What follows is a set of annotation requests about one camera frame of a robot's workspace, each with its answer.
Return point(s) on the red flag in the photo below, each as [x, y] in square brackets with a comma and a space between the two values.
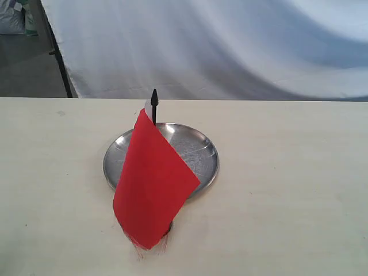
[154, 184]

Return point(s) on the round steel plate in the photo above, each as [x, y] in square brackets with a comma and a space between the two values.
[195, 148]

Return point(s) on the black backdrop stand pole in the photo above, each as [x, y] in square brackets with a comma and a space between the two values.
[48, 36]

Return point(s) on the white backdrop cloth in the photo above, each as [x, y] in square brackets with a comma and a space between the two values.
[262, 50]

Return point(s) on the green white bag in background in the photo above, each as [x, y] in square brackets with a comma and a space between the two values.
[30, 26]

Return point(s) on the white sack in background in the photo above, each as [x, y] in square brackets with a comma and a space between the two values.
[12, 18]

